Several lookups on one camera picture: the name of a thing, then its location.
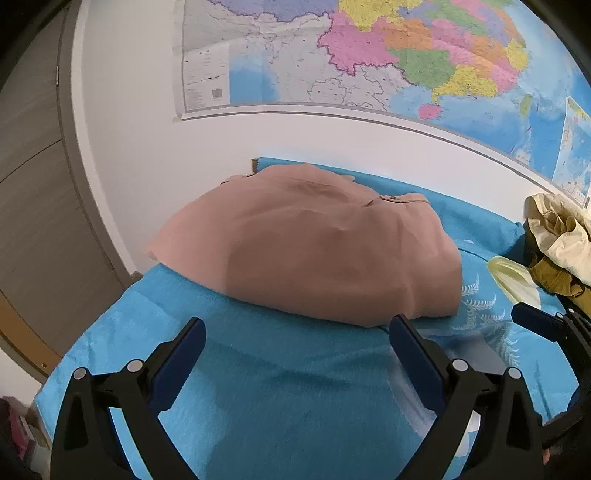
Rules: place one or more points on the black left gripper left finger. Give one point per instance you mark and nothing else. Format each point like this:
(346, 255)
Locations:
(86, 444)

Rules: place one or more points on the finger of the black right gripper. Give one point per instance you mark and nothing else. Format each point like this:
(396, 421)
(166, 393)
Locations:
(551, 327)

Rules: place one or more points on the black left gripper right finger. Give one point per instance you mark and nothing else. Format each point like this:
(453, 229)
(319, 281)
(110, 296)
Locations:
(508, 443)

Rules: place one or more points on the pink jacket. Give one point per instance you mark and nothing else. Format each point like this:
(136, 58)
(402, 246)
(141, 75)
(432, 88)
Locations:
(306, 241)

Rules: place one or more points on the mustard brown garment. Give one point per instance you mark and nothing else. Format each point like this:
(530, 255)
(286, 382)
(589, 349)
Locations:
(559, 281)

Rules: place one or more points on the cream yellow garment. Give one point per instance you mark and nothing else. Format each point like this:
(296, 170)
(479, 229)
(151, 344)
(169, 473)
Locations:
(562, 232)

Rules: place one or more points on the wooden wardrobe door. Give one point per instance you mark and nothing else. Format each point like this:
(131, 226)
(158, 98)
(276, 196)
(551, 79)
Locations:
(59, 271)

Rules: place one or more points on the blue floral bed sheet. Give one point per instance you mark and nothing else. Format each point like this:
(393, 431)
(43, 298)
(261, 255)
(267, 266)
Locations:
(276, 395)

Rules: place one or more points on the colourful wall map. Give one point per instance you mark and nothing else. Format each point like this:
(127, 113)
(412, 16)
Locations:
(492, 71)

